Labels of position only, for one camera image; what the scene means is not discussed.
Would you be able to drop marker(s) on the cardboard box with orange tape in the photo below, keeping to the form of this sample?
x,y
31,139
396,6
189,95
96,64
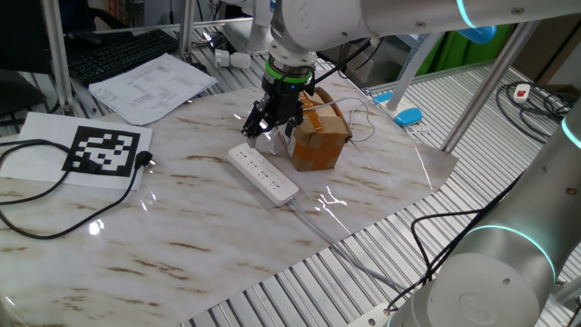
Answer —
x,y
318,145

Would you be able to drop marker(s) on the marble pattern table mat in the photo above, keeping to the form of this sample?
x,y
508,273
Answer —
x,y
181,254

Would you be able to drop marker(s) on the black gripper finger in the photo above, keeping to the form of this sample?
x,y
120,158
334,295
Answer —
x,y
255,127
294,126

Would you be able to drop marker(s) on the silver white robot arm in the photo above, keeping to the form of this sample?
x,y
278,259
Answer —
x,y
499,281

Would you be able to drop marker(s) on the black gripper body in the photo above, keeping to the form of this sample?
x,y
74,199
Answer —
x,y
283,102

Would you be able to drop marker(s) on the aluminium frame post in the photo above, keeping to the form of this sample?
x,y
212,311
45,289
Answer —
x,y
490,86
187,27
56,54

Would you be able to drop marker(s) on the black computer keyboard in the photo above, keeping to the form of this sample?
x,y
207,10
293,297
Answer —
x,y
118,54

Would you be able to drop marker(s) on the black monitor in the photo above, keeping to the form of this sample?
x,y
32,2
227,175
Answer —
x,y
22,36

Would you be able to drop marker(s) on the green board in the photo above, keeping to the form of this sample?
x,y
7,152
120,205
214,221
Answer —
x,y
454,54

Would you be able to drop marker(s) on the white and blue desk lamp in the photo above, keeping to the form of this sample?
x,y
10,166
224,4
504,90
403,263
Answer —
x,y
406,113

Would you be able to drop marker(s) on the fiducial marker paper sheet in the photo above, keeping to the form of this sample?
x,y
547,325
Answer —
x,y
109,150

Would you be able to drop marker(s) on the white four-socket power strip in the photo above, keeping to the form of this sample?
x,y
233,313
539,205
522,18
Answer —
x,y
263,172

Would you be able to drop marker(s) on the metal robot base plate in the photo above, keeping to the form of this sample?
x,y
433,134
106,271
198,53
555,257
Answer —
x,y
374,318

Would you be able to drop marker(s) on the printed white paper sheets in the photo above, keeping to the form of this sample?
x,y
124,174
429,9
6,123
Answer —
x,y
150,88

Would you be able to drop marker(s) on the white plug adapter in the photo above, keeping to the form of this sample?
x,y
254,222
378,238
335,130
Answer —
x,y
231,59

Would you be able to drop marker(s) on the white power strip red switch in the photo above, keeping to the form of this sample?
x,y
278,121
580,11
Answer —
x,y
522,92

